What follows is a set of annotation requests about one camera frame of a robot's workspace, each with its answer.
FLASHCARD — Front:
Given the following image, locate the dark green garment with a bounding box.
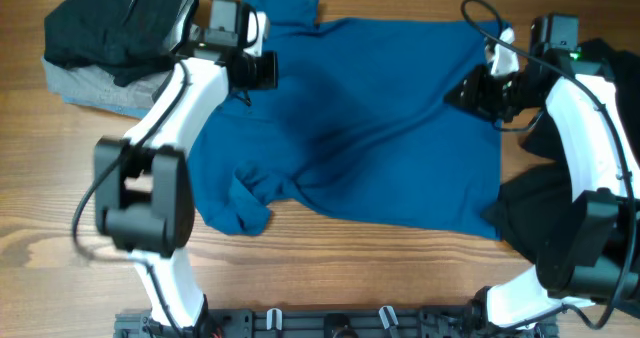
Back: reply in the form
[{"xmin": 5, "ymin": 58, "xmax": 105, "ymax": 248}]
[{"xmin": 482, "ymin": 37, "xmax": 640, "ymax": 319}]

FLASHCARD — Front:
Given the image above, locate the blue polo shirt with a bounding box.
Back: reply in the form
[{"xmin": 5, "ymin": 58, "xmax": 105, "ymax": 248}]
[{"xmin": 188, "ymin": 0, "xmax": 501, "ymax": 240}]

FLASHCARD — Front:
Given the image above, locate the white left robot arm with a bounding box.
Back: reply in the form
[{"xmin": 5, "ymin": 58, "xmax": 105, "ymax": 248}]
[{"xmin": 90, "ymin": 0, "xmax": 278, "ymax": 337}]

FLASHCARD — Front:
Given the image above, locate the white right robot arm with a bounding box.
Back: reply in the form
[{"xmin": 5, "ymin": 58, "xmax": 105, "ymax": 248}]
[{"xmin": 445, "ymin": 14, "xmax": 639, "ymax": 336}]

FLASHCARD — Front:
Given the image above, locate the light blue folded garment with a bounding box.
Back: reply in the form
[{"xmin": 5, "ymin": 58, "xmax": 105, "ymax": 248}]
[{"xmin": 61, "ymin": 96, "xmax": 149, "ymax": 119}]

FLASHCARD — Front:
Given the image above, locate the black folded garment on stack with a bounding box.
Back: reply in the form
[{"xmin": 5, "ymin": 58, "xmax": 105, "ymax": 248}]
[{"xmin": 44, "ymin": 0, "xmax": 195, "ymax": 87}]

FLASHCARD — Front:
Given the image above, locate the grey folded garment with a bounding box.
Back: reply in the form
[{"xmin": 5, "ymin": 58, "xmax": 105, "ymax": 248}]
[{"xmin": 40, "ymin": 0, "xmax": 201, "ymax": 110}]

